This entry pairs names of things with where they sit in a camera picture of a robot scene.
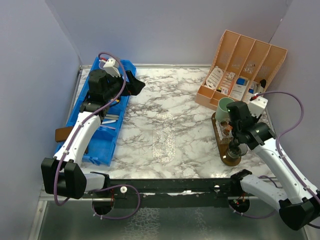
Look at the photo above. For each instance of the brown lid clear box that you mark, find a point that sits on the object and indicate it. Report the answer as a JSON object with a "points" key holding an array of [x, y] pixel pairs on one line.
{"points": [[61, 135]]}

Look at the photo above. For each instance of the green plastic cup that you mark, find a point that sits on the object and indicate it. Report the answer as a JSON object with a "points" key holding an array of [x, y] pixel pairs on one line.
{"points": [[221, 113]]}

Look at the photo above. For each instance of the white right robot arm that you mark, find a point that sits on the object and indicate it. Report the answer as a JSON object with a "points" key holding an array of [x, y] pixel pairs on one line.
{"points": [[298, 201]]}

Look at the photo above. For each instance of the brown oval wooden tray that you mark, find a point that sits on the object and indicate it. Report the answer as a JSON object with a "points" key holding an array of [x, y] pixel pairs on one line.
{"points": [[222, 145]]}

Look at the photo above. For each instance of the peach compartment organizer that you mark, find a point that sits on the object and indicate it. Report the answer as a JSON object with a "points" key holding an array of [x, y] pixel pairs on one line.
{"points": [[241, 56]]}

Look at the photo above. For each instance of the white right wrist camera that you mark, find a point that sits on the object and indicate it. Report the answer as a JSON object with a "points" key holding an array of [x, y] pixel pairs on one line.
{"points": [[257, 105]]}

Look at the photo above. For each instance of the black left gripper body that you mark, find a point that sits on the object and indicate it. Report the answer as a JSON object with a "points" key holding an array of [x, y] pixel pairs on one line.
{"points": [[116, 85]]}

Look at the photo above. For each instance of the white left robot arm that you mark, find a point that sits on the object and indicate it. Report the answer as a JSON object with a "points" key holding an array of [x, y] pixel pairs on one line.
{"points": [[62, 175]]}

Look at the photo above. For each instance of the clear square toothbrush holder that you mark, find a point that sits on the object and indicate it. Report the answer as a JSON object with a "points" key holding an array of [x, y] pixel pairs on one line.
{"points": [[222, 138]]}

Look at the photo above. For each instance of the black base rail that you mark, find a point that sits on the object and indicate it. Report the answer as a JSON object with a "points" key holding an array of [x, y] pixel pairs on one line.
{"points": [[167, 193]]}

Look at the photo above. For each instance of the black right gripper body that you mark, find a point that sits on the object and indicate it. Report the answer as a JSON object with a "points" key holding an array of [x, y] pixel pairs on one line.
{"points": [[234, 132]]}

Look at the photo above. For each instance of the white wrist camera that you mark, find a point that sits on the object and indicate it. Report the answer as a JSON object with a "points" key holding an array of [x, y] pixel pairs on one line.
{"points": [[110, 65], [257, 105]]}

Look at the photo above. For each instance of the white blue box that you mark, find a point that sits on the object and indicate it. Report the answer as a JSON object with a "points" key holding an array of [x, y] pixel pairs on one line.
{"points": [[242, 81]]}

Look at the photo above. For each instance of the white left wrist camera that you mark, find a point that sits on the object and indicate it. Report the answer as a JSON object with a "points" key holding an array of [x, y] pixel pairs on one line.
{"points": [[110, 65]]}

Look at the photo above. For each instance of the blue plastic bin organizer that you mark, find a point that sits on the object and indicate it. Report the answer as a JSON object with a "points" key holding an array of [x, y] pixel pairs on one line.
{"points": [[102, 145]]}

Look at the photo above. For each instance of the dark blue plastic cup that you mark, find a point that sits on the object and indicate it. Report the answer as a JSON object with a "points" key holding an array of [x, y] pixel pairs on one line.
{"points": [[235, 150]]}

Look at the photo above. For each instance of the white oval soap packet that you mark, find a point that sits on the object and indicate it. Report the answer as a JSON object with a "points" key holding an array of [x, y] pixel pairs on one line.
{"points": [[214, 78]]}

